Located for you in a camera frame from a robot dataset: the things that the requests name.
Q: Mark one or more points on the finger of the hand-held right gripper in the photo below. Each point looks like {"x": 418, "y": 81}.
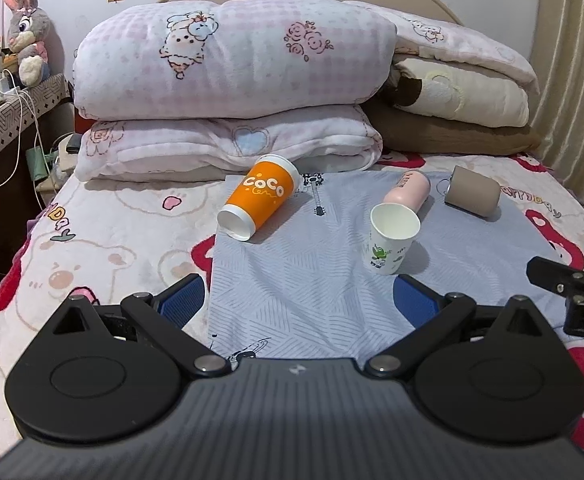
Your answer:
{"x": 552, "y": 272}

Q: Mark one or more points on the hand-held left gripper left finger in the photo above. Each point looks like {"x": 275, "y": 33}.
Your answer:
{"x": 184, "y": 297}

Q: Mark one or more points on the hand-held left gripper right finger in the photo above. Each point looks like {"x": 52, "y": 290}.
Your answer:
{"x": 414, "y": 297}

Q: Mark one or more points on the pink cup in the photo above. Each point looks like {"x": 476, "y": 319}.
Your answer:
{"x": 411, "y": 189}

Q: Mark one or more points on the brown paper cup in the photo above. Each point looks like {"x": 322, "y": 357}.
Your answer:
{"x": 474, "y": 192}

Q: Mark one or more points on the orange paper cup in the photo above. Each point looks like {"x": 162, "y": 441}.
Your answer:
{"x": 259, "y": 192}

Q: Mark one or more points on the white paper cup green print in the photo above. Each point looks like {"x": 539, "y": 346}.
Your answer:
{"x": 389, "y": 250}

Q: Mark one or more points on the grey-blue patterned cloth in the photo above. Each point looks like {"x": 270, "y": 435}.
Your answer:
{"x": 312, "y": 270}

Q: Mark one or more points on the beige curtain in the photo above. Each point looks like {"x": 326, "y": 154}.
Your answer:
{"x": 572, "y": 85}

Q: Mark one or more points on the brown pillow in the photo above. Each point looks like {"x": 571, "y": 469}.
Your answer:
{"x": 447, "y": 135}

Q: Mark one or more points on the cream blanket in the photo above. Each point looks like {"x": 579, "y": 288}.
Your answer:
{"x": 477, "y": 95}

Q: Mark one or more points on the pink printed blanket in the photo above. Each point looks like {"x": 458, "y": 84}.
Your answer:
{"x": 472, "y": 45}

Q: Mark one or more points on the pink checked folded quilt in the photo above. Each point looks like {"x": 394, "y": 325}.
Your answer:
{"x": 231, "y": 60}

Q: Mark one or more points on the bedside table with patterned cloth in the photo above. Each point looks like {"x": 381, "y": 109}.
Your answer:
{"x": 1, "y": 125}

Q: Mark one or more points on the white charger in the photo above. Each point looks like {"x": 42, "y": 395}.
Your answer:
{"x": 2, "y": 84}

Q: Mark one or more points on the grey rabbit plush toy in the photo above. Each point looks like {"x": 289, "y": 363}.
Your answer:
{"x": 27, "y": 35}

